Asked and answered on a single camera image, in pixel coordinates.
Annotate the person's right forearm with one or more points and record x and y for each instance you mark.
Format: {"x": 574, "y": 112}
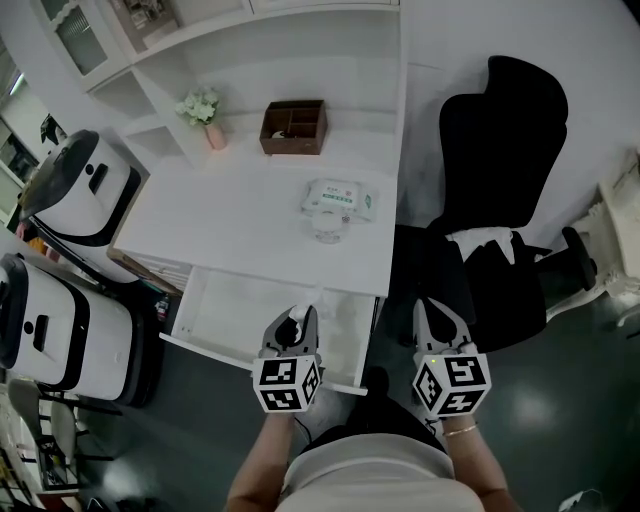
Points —
{"x": 475, "y": 460}

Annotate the white desk drawer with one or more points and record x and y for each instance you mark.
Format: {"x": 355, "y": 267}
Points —
{"x": 230, "y": 310}

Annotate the white desk with shelf hutch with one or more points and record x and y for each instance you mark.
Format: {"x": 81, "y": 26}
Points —
{"x": 250, "y": 210}

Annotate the white ornate vanity table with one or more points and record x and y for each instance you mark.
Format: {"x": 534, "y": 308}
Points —
{"x": 620, "y": 210}

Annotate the grey stool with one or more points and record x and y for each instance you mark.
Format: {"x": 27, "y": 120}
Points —
{"x": 62, "y": 425}
{"x": 22, "y": 400}

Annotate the pink vase with white flowers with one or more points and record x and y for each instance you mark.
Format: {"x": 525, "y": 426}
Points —
{"x": 200, "y": 107}

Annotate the person's white shirt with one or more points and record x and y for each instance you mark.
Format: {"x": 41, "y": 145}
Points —
{"x": 380, "y": 480}

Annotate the small red-capped bottle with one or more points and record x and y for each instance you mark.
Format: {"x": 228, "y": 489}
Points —
{"x": 162, "y": 307}

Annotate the white wet wipes packet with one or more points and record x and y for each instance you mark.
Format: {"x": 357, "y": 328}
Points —
{"x": 337, "y": 195}

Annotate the picture frame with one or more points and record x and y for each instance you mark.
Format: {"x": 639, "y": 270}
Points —
{"x": 145, "y": 22}

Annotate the person's left forearm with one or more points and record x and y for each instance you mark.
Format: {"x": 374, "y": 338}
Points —
{"x": 260, "y": 465}

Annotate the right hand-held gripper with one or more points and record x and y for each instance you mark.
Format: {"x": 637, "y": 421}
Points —
{"x": 452, "y": 385}

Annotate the white robot with black lid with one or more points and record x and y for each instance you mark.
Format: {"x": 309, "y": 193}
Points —
{"x": 85, "y": 200}
{"x": 65, "y": 330}

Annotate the person's black trousers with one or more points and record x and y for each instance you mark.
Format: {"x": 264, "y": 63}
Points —
{"x": 385, "y": 415}

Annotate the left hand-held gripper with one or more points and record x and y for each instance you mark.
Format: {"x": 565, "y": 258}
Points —
{"x": 282, "y": 382}

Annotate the brown wooden board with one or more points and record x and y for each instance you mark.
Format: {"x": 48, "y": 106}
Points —
{"x": 145, "y": 272}

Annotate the clear round jar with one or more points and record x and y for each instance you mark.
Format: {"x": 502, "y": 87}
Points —
{"x": 327, "y": 227}

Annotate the black office chair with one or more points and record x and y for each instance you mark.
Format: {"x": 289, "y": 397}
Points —
{"x": 505, "y": 160}

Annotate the brown wooden organizer box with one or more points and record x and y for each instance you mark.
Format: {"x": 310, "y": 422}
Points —
{"x": 292, "y": 135}

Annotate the white power strip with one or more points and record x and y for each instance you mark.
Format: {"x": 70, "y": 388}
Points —
{"x": 580, "y": 501}

